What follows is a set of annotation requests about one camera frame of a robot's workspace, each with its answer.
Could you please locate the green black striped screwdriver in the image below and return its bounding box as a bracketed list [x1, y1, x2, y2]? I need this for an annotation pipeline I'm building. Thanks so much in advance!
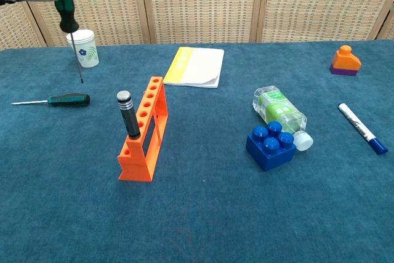
[46, 0, 86, 84]

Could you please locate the teal handled screwdriver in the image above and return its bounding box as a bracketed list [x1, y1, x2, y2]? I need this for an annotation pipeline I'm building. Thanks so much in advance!
[11, 92, 91, 108]

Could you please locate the black silver knurled screwdriver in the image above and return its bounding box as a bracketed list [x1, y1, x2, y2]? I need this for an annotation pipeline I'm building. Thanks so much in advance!
[116, 90, 142, 140]

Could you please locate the orange screwdriver rack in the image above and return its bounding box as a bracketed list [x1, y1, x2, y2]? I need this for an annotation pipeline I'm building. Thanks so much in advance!
[118, 76, 169, 182]

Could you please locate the white paper cup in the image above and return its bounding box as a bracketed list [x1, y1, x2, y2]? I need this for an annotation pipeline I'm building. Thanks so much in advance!
[66, 29, 100, 68]

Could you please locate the woven bamboo folding screen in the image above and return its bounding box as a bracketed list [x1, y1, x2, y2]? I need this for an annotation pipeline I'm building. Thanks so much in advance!
[0, 0, 394, 51]

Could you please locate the yellow white notepad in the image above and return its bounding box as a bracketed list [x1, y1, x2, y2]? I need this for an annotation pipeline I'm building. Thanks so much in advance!
[163, 46, 225, 89]

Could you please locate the clear bottle green label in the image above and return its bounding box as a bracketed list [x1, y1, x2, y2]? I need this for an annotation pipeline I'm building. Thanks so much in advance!
[252, 85, 314, 152]

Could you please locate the blue toy brick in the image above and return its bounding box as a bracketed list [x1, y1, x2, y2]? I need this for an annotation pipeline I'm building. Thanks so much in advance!
[245, 121, 297, 172]

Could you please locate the blue felt table mat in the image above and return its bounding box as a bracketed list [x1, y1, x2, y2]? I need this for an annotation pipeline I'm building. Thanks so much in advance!
[0, 38, 394, 263]

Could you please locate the orange purple toy block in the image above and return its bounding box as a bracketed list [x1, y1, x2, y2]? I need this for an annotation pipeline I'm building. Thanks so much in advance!
[329, 44, 362, 76]

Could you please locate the white marker blue cap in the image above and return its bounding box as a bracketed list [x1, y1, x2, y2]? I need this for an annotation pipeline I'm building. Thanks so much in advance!
[337, 102, 388, 155]

